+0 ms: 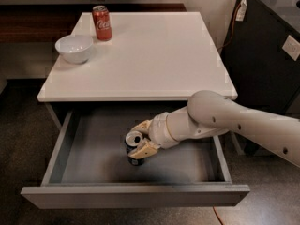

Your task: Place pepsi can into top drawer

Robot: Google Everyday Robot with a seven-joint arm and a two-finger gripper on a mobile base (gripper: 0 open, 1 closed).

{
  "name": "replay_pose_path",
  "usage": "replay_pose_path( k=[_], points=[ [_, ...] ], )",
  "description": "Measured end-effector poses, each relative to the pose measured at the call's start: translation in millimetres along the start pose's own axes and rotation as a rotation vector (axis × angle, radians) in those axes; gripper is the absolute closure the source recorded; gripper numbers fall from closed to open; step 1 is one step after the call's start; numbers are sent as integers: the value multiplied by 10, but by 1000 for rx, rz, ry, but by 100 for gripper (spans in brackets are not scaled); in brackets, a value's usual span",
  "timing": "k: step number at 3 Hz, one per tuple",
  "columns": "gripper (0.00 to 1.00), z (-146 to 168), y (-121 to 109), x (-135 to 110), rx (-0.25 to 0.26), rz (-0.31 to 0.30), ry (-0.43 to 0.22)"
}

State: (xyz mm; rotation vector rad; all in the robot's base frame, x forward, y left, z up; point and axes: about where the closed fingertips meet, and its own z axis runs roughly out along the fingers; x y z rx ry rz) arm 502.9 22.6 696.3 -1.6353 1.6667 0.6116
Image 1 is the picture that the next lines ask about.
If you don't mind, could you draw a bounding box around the red coca-cola can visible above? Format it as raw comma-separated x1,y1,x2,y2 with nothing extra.
92,6,113,41

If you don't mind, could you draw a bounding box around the grey top drawer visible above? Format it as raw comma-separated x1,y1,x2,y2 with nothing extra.
21,104,249,209

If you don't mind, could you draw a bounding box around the white paper tag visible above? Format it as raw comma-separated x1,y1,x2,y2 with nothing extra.
235,0,247,22

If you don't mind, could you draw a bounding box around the white ceramic bowl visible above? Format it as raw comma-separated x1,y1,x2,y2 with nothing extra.
55,35,93,64

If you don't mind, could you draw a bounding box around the orange power cable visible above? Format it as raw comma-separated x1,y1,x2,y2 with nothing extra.
212,0,300,225

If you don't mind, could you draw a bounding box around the white-topped grey drawer cabinet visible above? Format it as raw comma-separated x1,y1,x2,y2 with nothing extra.
37,11,239,161

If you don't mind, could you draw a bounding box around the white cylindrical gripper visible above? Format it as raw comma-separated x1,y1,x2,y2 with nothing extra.
128,112,179,159

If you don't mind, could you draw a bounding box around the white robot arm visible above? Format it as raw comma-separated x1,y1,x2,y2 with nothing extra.
126,91,300,166

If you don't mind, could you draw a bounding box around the blue pepsi can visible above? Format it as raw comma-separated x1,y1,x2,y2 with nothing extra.
125,131,144,166

